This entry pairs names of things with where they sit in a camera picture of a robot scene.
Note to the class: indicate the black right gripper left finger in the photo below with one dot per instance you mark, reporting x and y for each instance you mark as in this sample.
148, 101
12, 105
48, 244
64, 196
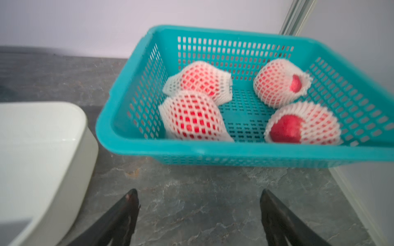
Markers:
115, 227

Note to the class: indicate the white foam net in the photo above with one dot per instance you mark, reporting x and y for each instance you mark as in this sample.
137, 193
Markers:
172, 121
225, 95
302, 109
271, 84

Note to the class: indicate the white plastic tub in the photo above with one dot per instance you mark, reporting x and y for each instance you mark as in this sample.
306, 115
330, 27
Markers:
48, 155

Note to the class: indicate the red apple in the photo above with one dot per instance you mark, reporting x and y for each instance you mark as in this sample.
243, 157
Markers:
201, 79
192, 118
296, 83
312, 129

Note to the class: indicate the aluminium frame post right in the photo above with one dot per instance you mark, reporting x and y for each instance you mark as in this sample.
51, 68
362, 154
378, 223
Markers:
297, 16

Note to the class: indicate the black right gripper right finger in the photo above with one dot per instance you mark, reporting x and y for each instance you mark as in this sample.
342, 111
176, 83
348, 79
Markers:
282, 227

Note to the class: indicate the teal plastic basket right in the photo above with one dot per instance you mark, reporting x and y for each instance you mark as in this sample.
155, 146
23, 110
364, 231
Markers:
130, 123

